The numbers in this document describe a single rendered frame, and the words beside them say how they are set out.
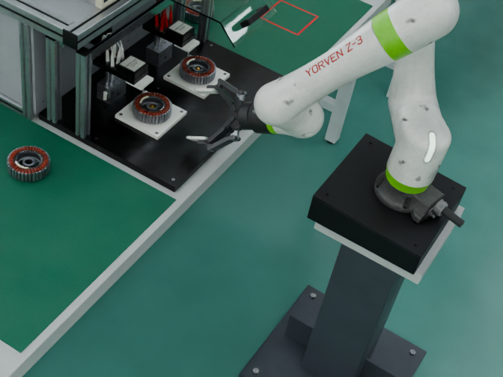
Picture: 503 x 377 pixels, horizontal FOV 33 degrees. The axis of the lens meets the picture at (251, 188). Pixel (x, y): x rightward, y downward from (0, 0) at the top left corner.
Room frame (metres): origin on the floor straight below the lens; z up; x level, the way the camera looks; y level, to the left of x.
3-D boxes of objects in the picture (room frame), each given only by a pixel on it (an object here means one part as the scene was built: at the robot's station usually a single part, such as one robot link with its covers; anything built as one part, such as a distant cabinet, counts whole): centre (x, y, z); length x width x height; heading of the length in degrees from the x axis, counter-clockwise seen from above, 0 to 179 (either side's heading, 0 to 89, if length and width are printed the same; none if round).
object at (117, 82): (1.97, 0.46, 0.80); 0.08 x 0.05 x 0.06; 158
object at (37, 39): (2.12, 0.52, 0.92); 0.66 x 0.01 x 0.30; 158
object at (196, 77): (2.13, 0.24, 0.80); 0.11 x 0.11 x 0.04
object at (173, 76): (2.13, 0.24, 0.78); 0.15 x 0.15 x 0.01; 68
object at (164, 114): (1.91, 0.33, 0.80); 0.11 x 0.11 x 0.04
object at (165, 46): (2.19, 0.37, 0.80); 0.08 x 0.05 x 0.06; 158
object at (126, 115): (1.91, 0.33, 0.78); 0.15 x 0.15 x 0.01; 68
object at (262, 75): (2.03, 0.30, 0.76); 0.64 x 0.47 x 0.02; 158
